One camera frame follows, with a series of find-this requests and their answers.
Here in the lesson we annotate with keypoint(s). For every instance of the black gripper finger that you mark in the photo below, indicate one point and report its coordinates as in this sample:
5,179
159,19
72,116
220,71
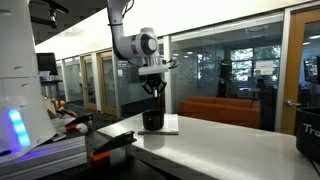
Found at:
162,87
147,89

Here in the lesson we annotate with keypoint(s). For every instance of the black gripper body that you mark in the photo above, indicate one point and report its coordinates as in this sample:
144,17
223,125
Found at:
154,80

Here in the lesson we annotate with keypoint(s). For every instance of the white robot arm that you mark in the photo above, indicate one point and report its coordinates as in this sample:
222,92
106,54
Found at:
24,121

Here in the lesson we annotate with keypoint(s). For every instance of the black mug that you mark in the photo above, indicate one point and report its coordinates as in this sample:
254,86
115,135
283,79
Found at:
153,120

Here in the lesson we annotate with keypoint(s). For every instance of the white paper sheet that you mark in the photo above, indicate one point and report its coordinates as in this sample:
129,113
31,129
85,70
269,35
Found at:
170,127

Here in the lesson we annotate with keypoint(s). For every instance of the orange sofa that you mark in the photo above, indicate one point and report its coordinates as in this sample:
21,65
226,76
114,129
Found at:
240,112

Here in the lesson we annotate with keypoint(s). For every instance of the black orange clamp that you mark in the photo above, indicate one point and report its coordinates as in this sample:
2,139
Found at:
103,152
82,123

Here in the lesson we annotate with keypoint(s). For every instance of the black computer monitor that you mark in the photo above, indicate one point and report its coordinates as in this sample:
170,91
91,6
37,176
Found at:
47,62

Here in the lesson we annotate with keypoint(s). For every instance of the white paper sign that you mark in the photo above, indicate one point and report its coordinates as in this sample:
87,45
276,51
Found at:
264,67

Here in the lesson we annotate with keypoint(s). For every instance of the near wooden glass door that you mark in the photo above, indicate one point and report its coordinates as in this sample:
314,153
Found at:
301,86

